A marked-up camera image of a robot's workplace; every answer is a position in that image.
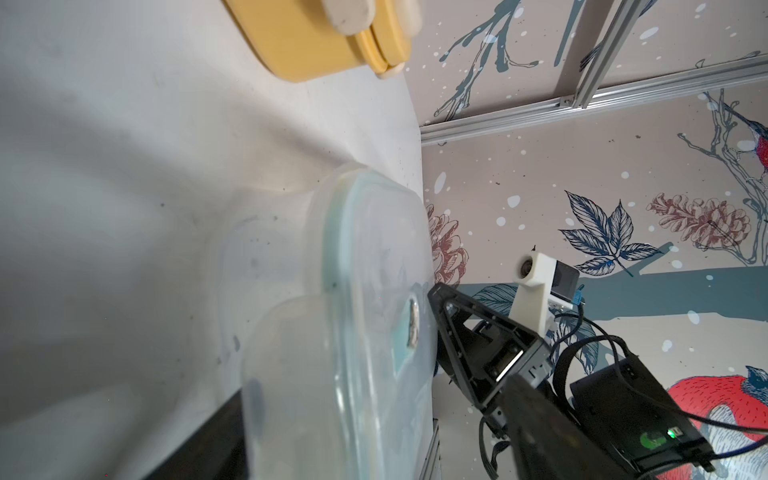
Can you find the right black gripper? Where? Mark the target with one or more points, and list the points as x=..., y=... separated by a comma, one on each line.
x=480, y=349

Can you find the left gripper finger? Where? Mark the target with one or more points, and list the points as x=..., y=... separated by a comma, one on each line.
x=216, y=450

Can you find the clear lunch box lid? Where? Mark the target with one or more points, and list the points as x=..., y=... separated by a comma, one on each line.
x=336, y=380

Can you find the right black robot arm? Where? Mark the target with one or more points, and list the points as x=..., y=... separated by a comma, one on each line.
x=617, y=423

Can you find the yellow lunch box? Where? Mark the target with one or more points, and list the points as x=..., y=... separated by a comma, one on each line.
x=302, y=40

